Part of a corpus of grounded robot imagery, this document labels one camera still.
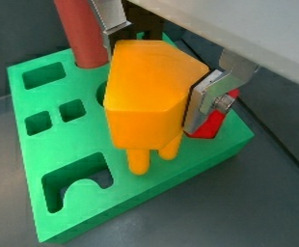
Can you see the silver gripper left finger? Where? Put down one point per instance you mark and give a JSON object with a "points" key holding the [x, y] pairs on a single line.
{"points": [[116, 28]]}

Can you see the green shape sorting board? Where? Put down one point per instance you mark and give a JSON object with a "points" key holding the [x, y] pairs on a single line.
{"points": [[79, 181]]}

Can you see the pink cylinder block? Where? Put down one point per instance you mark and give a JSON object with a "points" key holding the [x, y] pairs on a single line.
{"points": [[81, 32]]}

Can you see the yellow three prong object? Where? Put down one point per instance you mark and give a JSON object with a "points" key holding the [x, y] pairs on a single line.
{"points": [[150, 79]]}

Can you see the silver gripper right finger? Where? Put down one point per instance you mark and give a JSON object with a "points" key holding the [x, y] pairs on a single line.
{"points": [[208, 93]]}

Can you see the red hexagonal block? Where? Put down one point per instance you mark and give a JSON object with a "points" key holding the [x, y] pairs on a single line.
{"points": [[210, 127]]}

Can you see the brown arch block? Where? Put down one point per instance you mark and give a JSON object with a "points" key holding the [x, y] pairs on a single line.
{"points": [[146, 22]]}

